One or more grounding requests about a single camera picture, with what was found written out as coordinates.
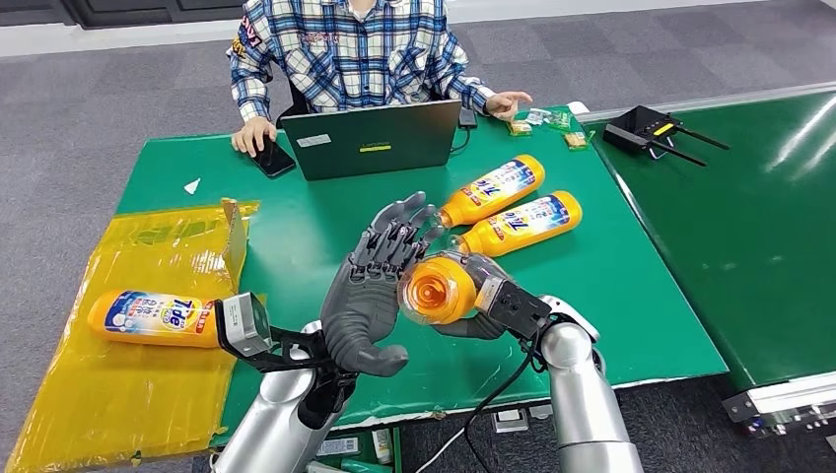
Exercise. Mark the white labelled box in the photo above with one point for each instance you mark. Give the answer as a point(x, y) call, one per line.
point(338, 447)

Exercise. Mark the white paper scrap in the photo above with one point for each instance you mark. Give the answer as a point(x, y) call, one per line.
point(193, 187)

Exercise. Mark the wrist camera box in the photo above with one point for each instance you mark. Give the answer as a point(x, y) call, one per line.
point(245, 323)
point(522, 310)

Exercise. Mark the white floor socket box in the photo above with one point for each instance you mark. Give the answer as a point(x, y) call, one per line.
point(509, 421)
point(541, 411)

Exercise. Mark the small white object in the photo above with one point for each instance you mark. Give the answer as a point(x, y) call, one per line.
point(578, 108)

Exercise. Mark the person's right hand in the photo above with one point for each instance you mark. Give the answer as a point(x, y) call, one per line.
point(255, 137)

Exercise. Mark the teal tube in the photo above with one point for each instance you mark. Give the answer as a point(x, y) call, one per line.
point(366, 467)

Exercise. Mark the dark wall cabinet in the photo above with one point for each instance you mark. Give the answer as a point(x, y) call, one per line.
point(130, 10)

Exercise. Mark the orange Tide detergent bottle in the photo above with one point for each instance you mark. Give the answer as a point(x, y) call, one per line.
point(150, 318)
point(522, 225)
point(434, 294)
point(496, 189)

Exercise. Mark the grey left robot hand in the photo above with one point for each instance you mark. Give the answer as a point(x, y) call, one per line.
point(359, 307)

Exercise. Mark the black smartphone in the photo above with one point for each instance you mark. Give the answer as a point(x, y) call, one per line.
point(274, 160)

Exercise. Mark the black router with antennas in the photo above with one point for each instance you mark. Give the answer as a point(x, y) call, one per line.
point(637, 127)

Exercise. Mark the person's left forearm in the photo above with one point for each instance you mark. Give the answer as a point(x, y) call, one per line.
point(467, 91)

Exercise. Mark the black office chair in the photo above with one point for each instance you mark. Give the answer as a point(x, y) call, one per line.
point(297, 108)

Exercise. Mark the small orange snack packet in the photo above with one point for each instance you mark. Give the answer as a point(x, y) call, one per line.
point(578, 141)
point(520, 128)

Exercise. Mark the dark grey laptop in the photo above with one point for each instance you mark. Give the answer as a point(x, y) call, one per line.
point(372, 140)

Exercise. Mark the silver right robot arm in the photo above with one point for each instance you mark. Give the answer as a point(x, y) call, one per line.
point(581, 405)

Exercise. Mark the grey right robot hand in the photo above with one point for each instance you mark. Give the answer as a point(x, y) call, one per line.
point(470, 330)

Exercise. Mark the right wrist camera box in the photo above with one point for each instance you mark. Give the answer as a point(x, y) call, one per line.
point(522, 310)

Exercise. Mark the white tube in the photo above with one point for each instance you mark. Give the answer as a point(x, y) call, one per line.
point(383, 447)

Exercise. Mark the small green snack packet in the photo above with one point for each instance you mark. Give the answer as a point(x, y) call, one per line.
point(562, 120)

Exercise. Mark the clear plastic film wrap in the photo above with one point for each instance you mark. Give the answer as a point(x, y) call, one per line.
point(486, 271)

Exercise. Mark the person's left hand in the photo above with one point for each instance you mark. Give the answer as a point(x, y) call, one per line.
point(504, 106)

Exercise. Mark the person's right forearm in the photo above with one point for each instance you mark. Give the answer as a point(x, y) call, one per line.
point(251, 98)

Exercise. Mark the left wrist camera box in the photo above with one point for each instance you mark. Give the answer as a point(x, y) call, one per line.
point(245, 323)

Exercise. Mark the yellow plastic sheet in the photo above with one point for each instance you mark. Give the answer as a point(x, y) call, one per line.
point(98, 405)

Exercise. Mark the brown cardboard piece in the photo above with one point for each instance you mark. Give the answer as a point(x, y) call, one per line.
point(235, 248)

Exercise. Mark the green conveyor belt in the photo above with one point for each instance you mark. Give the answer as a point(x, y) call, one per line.
point(751, 228)

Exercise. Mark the person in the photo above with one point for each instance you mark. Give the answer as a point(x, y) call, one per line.
point(366, 52)

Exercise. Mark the small clear snack packet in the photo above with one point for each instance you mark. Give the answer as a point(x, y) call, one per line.
point(539, 117)

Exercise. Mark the black power adapter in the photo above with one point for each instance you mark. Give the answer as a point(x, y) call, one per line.
point(467, 117)

